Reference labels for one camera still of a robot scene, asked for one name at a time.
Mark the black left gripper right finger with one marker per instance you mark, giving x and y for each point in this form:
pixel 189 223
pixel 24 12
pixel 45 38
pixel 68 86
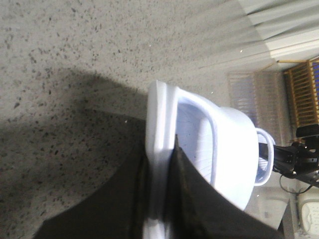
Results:
pixel 195 210

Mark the pale green curtain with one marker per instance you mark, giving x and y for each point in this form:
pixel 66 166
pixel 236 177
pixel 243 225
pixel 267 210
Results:
pixel 258 35

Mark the wooden slatted rack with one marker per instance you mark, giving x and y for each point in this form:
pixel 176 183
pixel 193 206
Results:
pixel 303 87

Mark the light blue slipper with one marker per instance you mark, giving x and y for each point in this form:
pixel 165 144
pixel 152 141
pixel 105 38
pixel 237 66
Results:
pixel 266 161
pixel 220 142

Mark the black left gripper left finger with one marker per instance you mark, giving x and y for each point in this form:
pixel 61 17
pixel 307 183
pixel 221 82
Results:
pixel 115 211

